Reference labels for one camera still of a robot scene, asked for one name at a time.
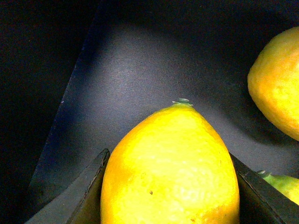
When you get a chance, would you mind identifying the yellow lemon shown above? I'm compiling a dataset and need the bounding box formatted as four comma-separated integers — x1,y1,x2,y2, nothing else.
100,99,240,224
247,27,299,140

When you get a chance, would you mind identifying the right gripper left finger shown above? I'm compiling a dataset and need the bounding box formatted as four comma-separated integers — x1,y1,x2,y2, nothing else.
26,148,110,224

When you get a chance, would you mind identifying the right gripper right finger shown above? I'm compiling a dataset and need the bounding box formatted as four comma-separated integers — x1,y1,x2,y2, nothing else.
230,154,299,224

